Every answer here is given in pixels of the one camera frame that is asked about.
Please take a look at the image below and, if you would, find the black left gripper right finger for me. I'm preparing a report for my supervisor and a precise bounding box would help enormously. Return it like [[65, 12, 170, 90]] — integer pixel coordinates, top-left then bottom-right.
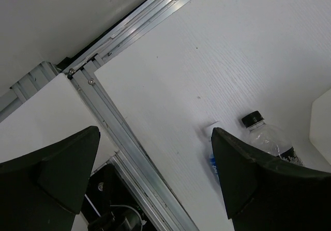
[[211, 127, 330, 230]]

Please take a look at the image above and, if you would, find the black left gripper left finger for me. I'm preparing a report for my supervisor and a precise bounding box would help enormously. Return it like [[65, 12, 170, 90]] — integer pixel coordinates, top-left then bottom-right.
[[1, 126, 100, 230]]

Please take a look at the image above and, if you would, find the blue-label crushed plastic bottle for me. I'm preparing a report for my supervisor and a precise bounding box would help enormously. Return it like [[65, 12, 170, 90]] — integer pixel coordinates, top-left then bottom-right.
[[203, 121, 221, 184]]

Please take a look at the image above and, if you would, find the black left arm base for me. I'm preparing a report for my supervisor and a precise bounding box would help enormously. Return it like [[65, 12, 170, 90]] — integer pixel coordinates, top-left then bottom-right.
[[81, 164, 156, 230]]

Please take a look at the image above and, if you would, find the white plastic bin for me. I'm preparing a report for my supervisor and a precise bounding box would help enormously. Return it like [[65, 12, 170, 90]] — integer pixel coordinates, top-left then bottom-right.
[[309, 90, 331, 163]]

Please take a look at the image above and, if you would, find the black-label clear plastic bottle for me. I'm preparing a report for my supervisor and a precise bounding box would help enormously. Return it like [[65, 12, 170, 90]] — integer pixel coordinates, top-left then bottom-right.
[[242, 111, 304, 166]]

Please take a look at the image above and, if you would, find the aluminium table frame rail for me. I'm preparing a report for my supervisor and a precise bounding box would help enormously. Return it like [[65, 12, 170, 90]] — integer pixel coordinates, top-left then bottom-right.
[[0, 0, 215, 231]]

